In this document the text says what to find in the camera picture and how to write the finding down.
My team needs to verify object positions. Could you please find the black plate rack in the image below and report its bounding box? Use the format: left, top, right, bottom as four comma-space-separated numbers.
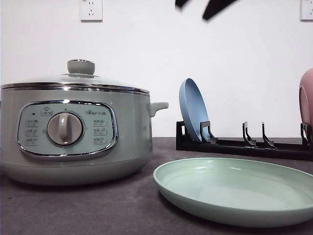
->
176, 120, 313, 161

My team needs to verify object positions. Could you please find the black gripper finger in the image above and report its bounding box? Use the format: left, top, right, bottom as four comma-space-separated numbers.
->
175, 0, 188, 11
203, 0, 236, 20

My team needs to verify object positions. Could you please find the pink plate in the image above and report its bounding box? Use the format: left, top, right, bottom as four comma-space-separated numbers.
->
299, 68, 313, 134

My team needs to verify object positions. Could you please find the white wall socket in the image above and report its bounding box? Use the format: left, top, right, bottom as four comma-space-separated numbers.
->
300, 0, 313, 23
80, 0, 103, 23

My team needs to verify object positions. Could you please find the blue plate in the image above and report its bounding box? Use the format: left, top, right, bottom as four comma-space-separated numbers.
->
179, 78, 210, 140

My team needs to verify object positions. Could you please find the white wall socket right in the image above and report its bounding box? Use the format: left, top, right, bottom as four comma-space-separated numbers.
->
300, 0, 313, 23

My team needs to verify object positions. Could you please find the white wall socket left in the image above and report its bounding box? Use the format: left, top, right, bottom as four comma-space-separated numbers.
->
80, 0, 103, 23

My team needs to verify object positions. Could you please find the green electric steamer pot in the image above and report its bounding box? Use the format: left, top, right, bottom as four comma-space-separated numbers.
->
1, 87, 169, 186

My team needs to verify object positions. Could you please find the glass steamer lid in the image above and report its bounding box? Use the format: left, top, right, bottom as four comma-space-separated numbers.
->
1, 59, 149, 95

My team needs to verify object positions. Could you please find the green plate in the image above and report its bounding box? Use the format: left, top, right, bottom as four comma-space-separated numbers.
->
154, 157, 313, 228

